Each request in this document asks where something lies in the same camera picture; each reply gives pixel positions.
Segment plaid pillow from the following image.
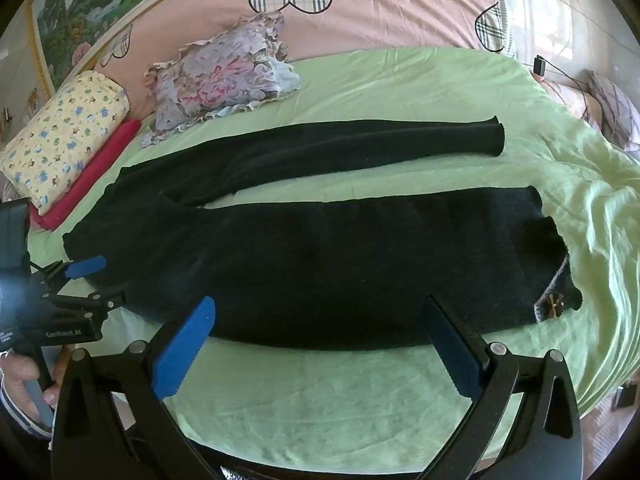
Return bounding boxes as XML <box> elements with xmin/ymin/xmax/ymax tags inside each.
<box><xmin>585</xmin><ymin>70</ymin><xmax>640</xmax><ymax>148</ymax></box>

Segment yellow printed pillow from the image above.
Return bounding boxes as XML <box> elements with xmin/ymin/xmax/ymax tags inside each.
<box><xmin>0</xmin><ymin>70</ymin><xmax>132</xmax><ymax>216</ymax></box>

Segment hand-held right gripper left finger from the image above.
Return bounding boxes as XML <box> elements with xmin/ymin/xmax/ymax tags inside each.
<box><xmin>50</xmin><ymin>296</ymin><xmax>236</xmax><ymax>480</ymax></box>

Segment black pants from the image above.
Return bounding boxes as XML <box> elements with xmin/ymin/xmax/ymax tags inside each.
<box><xmin>61</xmin><ymin>115</ymin><xmax>585</xmax><ymax>351</ymax></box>

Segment green bed sheet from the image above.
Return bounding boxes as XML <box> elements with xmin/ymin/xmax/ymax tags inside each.
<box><xmin>25</xmin><ymin>46</ymin><xmax>640</xmax><ymax>466</ymax></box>

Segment floral ruffled pillow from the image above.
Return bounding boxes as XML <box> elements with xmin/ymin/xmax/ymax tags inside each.
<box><xmin>141</xmin><ymin>10</ymin><xmax>302</xmax><ymax>150</ymax></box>

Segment red folded cloth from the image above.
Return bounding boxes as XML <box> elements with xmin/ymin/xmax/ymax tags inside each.
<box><xmin>29</xmin><ymin>119</ymin><xmax>142</xmax><ymax>231</ymax></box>

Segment gold-framed landscape painting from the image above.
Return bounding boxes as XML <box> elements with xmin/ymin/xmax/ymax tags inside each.
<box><xmin>27</xmin><ymin>0</ymin><xmax>241</xmax><ymax>96</ymax></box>

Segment pink duvet with plaid hearts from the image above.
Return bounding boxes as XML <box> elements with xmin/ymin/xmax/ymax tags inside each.
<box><xmin>85</xmin><ymin>0</ymin><xmax>601</xmax><ymax>131</ymax></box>

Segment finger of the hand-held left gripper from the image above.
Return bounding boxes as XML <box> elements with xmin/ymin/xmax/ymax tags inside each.
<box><xmin>31</xmin><ymin>255</ymin><xmax>108</xmax><ymax>292</ymax></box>
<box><xmin>46</xmin><ymin>286</ymin><xmax>127</xmax><ymax>320</ymax></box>

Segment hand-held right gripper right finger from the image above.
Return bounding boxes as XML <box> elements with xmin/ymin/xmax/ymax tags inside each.
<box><xmin>422</xmin><ymin>294</ymin><xmax>583</xmax><ymax>480</ymax></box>

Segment person's left hand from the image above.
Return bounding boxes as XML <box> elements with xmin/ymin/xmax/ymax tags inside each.
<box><xmin>0</xmin><ymin>347</ymin><xmax>67</xmax><ymax>411</ymax></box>

